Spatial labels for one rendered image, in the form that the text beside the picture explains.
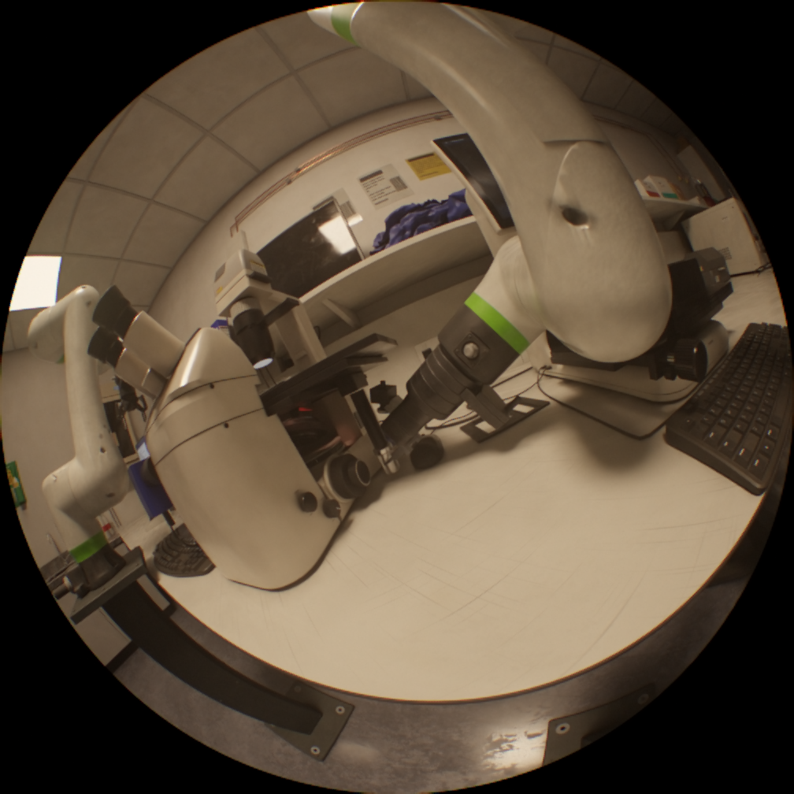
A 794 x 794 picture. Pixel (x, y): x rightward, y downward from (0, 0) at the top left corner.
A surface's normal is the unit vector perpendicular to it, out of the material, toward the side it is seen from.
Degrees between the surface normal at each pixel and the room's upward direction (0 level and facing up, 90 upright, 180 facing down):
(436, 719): 0
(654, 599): 0
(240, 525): 91
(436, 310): 90
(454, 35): 106
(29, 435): 90
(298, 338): 100
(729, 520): 0
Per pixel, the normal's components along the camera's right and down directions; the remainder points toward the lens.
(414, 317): -0.17, 0.18
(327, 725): -0.40, -0.91
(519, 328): -0.08, 0.55
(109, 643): 0.90, -0.37
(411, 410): -0.53, 0.40
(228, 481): 0.61, -0.18
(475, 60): -0.59, 0.57
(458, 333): -0.69, -0.06
